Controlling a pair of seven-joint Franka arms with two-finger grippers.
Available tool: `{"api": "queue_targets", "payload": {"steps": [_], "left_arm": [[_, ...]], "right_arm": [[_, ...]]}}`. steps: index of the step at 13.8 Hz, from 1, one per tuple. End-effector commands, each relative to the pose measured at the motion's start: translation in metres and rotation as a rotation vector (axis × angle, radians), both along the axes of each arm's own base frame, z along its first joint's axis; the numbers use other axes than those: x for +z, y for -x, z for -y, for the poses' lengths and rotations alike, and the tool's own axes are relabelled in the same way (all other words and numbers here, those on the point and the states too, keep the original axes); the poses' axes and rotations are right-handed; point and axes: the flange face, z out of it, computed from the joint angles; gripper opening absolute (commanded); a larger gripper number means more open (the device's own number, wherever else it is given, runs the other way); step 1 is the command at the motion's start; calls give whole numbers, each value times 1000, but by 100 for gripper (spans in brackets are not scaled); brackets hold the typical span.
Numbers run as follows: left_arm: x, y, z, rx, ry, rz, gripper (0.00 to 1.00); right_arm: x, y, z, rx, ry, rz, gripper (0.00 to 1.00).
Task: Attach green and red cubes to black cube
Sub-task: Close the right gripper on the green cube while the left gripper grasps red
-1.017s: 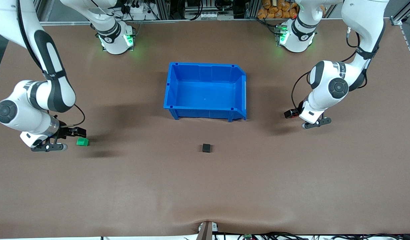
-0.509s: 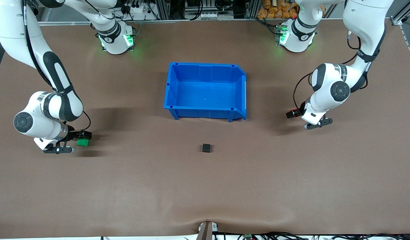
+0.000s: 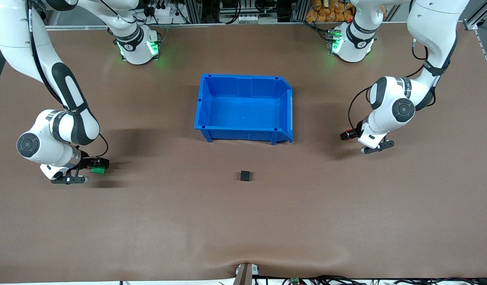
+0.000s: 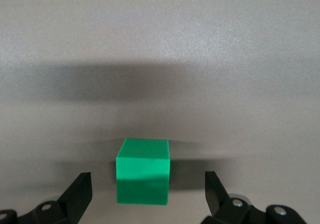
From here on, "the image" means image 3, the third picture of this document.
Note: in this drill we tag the brown table mat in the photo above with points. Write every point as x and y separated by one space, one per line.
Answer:
243 221

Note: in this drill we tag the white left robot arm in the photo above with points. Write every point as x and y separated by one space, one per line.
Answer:
433 23

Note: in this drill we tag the blue plastic storage bin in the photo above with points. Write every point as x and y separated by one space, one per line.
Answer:
243 111

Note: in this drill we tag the silver table edge rail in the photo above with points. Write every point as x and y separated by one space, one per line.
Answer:
227 25

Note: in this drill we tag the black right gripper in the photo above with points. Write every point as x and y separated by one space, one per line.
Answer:
86 162

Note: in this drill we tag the small green cube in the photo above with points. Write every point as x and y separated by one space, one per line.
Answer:
97 170

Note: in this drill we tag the aluminium frame post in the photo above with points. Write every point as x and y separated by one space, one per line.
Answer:
479 16
299 11
194 12

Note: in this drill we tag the white power strip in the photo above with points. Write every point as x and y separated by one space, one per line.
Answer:
168 16

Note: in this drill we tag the small black cube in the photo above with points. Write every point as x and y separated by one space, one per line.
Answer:
245 176

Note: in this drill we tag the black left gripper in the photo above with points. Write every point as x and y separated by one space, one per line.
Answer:
358 129

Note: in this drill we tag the orange snack bags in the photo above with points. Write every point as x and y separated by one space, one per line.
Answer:
326 14

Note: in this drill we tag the grey control box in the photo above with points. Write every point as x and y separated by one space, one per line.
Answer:
247 18

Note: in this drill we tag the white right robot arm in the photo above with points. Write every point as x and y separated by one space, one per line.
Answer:
14 31

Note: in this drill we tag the small green circuit board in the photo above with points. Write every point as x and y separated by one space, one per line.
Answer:
295 281

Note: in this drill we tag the metal table clamp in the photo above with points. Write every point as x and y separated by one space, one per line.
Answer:
243 275

